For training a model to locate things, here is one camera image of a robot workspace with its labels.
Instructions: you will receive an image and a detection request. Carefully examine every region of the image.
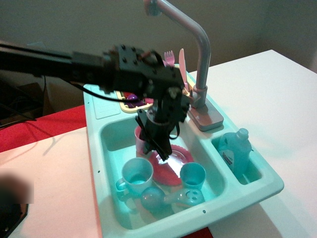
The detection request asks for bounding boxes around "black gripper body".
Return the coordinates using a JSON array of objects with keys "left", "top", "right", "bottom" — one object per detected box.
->
[{"left": 135, "top": 110, "right": 180, "bottom": 143}]

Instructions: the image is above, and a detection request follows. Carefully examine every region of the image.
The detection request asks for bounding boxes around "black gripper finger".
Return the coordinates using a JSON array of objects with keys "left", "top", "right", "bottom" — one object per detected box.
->
[
  {"left": 151, "top": 138, "right": 172, "bottom": 161},
  {"left": 139, "top": 134, "right": 154, "bottom": 155}
]

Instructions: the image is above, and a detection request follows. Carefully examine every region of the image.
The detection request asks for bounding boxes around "pink plastic cup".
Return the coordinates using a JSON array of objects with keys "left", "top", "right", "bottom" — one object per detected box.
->
[{"left": 134, "top": 126, "right": 150, "bottom": 159}]

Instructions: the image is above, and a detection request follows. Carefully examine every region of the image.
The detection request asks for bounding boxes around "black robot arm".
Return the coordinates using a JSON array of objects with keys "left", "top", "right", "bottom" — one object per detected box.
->
[{"left": 0, "top": 42, "right": 190, "bottom": 160}]

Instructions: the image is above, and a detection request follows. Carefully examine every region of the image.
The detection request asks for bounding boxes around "teal plastic cup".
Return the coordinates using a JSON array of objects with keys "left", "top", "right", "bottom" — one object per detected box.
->
[{"left": 180, "top": 162, "right": 206, "bottom": 190}]

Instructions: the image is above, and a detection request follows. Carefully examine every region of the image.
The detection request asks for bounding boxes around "teal toy sink unit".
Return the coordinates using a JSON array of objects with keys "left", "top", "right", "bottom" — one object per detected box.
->
[{"left": 84, "top": 94, "right": 284, "bottom": 238}]

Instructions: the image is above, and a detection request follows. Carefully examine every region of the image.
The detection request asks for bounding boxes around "pink toy plate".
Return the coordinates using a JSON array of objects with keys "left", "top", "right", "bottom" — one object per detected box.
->
[{"left": 149, "top": 145, "right": 194, "bottom": 186}]

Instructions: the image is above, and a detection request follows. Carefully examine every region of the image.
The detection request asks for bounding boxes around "light blue mug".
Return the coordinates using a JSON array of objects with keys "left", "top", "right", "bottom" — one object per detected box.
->
[{"left": 115, "top": 157, "right": 154, "bottom": 196}]

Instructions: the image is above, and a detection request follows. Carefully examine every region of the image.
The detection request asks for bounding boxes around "pink toy bowl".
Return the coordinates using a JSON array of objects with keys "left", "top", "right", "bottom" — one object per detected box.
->
[{"left": 144, "top": 98, "right": 154, "bottom": 104}]

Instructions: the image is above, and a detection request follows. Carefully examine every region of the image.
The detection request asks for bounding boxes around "purple toy eggplant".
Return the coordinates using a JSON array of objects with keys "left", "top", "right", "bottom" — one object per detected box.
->
[{"left": 124, "top": 94, "right": 145, "bottom": 109}]

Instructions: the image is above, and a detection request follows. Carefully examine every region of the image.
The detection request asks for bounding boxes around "grey pink toy faucet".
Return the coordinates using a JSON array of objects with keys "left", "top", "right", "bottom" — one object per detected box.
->
[{"left": 144, "top": 0, "right": 224, "bottom": 131}]

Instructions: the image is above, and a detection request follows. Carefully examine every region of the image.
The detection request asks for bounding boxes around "teal smiley ladle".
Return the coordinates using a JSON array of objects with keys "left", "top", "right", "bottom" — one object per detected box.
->
[{"left": 140, "top": 186, "right": 205, "bottom": 212}]

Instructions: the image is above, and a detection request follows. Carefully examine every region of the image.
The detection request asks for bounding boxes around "yellow dish rack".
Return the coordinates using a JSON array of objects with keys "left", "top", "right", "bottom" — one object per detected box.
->
[{"left": 116, "top": 81, "right": 194, "bottom": 115}]

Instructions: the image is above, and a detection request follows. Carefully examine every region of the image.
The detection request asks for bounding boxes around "teal soap bottle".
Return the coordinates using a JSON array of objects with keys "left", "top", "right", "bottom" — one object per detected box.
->
[{"left": 217, "top": 128, "right": 252, "bottom": 178}]

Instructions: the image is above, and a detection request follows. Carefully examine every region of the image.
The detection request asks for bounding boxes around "pink toy fork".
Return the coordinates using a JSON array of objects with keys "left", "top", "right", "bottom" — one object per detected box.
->
[{"left": 164, "top": 51, "right": 175, "bottom": 67}]

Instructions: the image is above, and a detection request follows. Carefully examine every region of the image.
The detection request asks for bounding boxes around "pink toy knife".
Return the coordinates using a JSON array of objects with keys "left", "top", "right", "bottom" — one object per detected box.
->
[{"left": 179, "top": 48, "right": 188, "bottom": 91}]

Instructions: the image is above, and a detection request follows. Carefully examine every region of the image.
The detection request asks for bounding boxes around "red cloth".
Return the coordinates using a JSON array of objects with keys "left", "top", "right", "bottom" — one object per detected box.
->
[{"left": 0, "top": 105, "right": 86, "bottom": 152}]

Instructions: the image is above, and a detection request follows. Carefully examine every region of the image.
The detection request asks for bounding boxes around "black coiled robot cable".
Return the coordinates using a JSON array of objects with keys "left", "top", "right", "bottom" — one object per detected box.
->
[{"left": 71, "top": 81, "right": 124, "bottom": 102}]

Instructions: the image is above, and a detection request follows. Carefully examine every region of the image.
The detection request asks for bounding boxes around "black power cable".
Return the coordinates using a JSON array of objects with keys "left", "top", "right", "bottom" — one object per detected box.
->
[{"left": 24, "top": 74, "right": 54, "bottom": 139}]

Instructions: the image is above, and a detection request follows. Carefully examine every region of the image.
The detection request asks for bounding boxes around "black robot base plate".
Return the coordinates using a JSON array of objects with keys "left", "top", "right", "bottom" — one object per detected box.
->
[{"left": 0, "top": 204, "right": 29, "bottom": 238}]

